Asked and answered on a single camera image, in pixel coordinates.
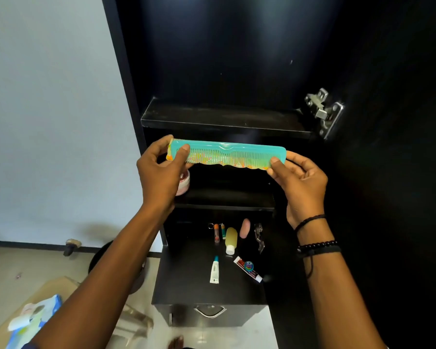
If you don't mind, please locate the yellow patterned comb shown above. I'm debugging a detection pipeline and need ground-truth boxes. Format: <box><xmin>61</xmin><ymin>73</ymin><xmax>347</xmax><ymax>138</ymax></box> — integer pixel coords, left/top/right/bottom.
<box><xmin>166</xmin><ymin>145</ymin><xmax>271</xmax><ymax>171</ymax></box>

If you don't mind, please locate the person's left forearm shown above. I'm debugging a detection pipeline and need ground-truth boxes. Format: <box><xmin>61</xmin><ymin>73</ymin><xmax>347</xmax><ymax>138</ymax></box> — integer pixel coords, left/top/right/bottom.
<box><xmin>29</xmin><ymin>205</ymin><xmax>175</xmax><ymax>349</ymax></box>

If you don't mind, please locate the small green bottle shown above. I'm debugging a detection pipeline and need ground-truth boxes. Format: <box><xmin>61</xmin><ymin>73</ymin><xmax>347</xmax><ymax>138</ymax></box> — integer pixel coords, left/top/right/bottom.
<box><xmin>207</xmin><ymin>222</ymin><xmax>227</xmax><ymax>240</ymax></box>

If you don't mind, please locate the round metal door knob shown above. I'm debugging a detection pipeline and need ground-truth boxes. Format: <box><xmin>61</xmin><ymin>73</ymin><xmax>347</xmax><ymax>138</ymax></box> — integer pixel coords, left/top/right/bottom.
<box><xmin>62</xmin><ymin>238</ymin><xmax>82</xmax><ymax>257</ymax></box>

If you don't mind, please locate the person's right hand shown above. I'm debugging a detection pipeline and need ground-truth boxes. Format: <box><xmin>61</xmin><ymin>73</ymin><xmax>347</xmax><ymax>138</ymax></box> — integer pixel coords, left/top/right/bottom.
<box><xmin>266</xmin><ymin>150</ymin><xmax>329</xmax><ymax>229</ymax></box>

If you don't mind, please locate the red cream jar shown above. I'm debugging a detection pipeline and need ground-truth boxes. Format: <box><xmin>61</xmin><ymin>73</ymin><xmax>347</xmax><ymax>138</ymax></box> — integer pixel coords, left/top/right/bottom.
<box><xmin>175</xmin><ymin>169</ymin><xmax>191</xmax><ymax>197</ymax></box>

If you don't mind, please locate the small white roll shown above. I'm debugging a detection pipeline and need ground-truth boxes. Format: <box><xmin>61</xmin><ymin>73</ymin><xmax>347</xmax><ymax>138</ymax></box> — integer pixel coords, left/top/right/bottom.
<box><xmin>7</xmin><ymin>316</ymin><xmax>31</xmax><ymax>332</ymax></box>

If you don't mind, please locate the white cabinet door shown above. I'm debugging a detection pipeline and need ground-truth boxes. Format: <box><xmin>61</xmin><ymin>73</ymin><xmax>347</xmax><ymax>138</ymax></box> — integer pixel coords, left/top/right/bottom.
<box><xmin>0</xmin><ymin>0</ymin><xmax>164</xmax><ymax>253</ymax></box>

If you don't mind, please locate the red tube with white cap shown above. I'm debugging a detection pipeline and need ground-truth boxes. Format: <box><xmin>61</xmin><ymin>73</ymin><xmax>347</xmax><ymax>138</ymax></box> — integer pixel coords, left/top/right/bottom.
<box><xmin>234</xmin><ymin>256</ymin><xmax>264</xmax><ymax>284</ymax></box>

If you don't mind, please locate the person's left hand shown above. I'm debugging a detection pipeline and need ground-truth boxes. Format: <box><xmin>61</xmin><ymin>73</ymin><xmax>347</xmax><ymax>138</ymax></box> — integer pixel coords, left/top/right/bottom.
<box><xmin>136</xmin><ymin>135</ymin><xmax>195</xmax><ymax>215</ymax></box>

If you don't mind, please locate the dark grey wristband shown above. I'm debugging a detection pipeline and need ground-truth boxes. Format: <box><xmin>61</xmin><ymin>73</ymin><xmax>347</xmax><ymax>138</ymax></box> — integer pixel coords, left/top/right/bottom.
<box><xmin>297</xmin><ymin>245</ymin><xmax>342</xmax><ymax>258</ymax></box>

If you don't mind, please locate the teal comb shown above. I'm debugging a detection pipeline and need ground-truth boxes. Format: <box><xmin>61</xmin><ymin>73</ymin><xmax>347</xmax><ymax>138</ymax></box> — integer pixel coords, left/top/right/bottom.
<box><xmin>167</xmin><ymin>138</ymin><xmax>287</xmax><ymax>168</ymax></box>

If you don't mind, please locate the black waste bin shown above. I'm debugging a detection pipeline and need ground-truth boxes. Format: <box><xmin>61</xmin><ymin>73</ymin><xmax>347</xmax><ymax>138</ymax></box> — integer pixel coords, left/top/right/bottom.
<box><xmin>88</xmin><ymin>240</ymin><xmax>148</xmax><ymax>295</ymax></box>

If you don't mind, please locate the black thread bracelet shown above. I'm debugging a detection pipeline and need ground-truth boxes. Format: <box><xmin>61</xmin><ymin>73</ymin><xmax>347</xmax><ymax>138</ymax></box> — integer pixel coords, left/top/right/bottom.
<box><xmin>294</xmin><ymin>214</ymin><xmax>327</xmax><ymax>280</ymax></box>

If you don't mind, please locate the white tube with teal cap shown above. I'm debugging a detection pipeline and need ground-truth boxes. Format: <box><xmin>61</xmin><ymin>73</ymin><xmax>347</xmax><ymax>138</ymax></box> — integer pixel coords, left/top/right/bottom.
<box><xmin>209</xmin><ymin>255</ymin><xmax>220</xmax><ymax>285</ymax></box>

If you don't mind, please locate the silver metal bracket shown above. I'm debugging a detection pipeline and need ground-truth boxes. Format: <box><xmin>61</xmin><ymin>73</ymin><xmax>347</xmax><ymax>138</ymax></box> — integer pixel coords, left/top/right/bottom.
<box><xmin>304</xmin><ymin>87</ymin><xmax>345</xmax><ymax>141</ymax></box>

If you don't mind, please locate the black cabinet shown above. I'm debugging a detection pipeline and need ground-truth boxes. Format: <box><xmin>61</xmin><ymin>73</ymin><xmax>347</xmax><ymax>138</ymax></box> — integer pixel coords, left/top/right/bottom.
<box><xmin>101</xmin><ymin>0</ymin><xmax>436</xmax><ymax>349</ymax></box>

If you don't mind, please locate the yellow makeup sponge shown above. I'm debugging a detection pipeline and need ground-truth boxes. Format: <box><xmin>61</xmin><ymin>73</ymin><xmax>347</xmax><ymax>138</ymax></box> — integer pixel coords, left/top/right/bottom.
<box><xmin>225</xmin><ymin>227</ymin><xmax>238</xmax><ymax>255</ymax></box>

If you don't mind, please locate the silver cabinet hinge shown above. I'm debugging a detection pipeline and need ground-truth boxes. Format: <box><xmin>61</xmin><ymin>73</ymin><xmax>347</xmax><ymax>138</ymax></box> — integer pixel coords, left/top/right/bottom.
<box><xmin>254</xmin><ymin>223</ymin><xmax>265</xmax><ymax>254</ymax></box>

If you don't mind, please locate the person's right forearm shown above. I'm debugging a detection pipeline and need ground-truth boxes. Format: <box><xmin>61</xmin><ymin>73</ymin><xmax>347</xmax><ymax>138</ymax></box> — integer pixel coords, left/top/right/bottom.
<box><xmin>294</xmin><ymin>218</ymin><xmax>386</xmax><ymax>349</ymax></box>

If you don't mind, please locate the blue wipes packet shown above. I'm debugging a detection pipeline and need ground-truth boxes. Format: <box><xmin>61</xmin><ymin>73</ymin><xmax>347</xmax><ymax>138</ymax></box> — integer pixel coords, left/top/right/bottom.
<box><xmin>5</xmin><ymin>294</ymin><xmax>63</xmax><ymax>349</ymax></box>

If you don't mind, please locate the black bead bracelet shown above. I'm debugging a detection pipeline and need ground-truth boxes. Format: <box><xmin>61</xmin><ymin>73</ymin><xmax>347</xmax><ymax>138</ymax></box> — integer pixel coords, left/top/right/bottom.
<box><xmin>297</xmin><ymin>240</ymin><xmax>339</xmax><ymax>251</ymax></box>

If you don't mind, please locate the beige plastic stool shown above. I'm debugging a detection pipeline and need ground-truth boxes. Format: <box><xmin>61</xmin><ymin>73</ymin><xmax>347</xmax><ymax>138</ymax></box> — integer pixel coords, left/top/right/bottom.
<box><xmin>0</xmin><ymin>276</ymin><xmax>155</xmax><ymax>349</ymax></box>

